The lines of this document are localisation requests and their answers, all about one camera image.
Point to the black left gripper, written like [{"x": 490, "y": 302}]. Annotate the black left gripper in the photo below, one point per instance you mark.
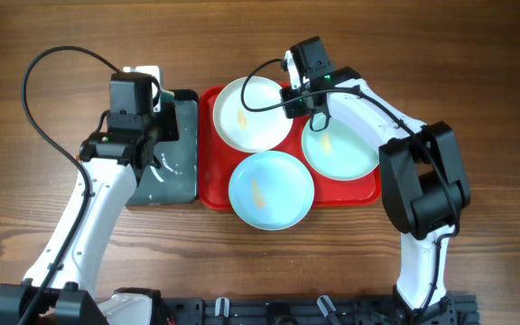
[{"x": 168, "y": 120}]

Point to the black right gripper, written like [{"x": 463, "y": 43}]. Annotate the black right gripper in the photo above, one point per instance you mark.
[{"x": 297, "y": 105}]

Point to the white plate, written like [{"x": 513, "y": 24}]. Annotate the white plate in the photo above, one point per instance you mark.
[{"x": 246, "y": 131}]

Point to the light blue plate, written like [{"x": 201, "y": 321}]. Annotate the light blue plate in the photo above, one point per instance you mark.
[{"x": 271, "y": 190}]

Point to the yellow green sponge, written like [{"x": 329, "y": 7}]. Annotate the yellow green sponge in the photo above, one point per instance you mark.
[{"x": 166, "y": 96}]

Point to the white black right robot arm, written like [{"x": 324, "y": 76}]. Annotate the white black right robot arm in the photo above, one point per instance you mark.
[{"x": 424, "y": 185}]

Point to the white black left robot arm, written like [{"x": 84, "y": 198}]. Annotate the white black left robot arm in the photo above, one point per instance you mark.
[{"x": 60, "y": 287}]

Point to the black water tray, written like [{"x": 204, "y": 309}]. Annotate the black water tray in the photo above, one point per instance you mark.
[{"x": 176, "y": 181}]

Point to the mint green plate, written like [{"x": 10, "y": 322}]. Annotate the mint green plate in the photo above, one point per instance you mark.
[{"x": 337, "y": 152}]

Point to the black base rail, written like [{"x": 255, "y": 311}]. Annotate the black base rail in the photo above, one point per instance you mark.
[{"x": 361, "y": 310}]

